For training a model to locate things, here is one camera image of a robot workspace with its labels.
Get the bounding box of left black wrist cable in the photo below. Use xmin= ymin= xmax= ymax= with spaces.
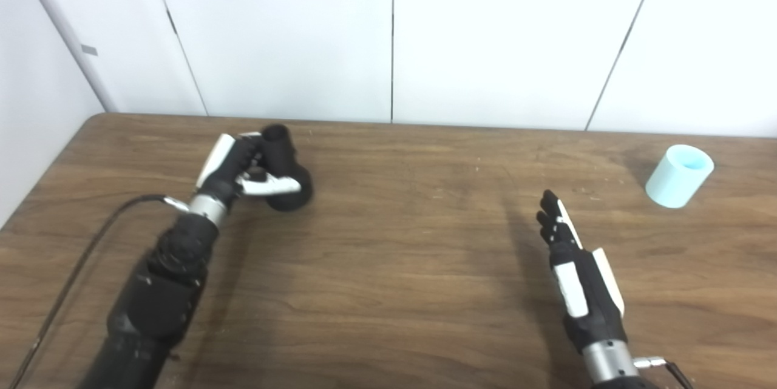
xmin=6 ymin=194 xmax=190 ymax=389

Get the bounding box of black funnel-shaped nozzle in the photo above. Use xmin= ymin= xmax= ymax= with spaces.
xmin=260 ymin=124 xmax=314 ymax=212

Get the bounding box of white wall corner trim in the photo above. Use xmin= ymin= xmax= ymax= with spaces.
xmin=12 ymin=0 xmax=120 ymax=114

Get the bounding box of light-blue hose cylinder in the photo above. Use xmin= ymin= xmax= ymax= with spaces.
xmin=645 ymin=144 xmax=715 ymax=209

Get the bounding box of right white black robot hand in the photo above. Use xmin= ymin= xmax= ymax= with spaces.
xmin=536 ymin=189 xmax=628 ymax=354

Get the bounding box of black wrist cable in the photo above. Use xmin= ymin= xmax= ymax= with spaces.
xmin=6 ymin=194 xmax=190 ymax=389
xmin=633 ymin=356 xmax=694 ymax=389

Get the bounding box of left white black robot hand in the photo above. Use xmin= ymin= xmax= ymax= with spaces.
xmin=194 ymin=129 xmax=302 ymax=211

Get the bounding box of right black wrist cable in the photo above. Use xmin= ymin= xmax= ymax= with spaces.
xmin=633 ymin=356 xmax=694 ymax=389

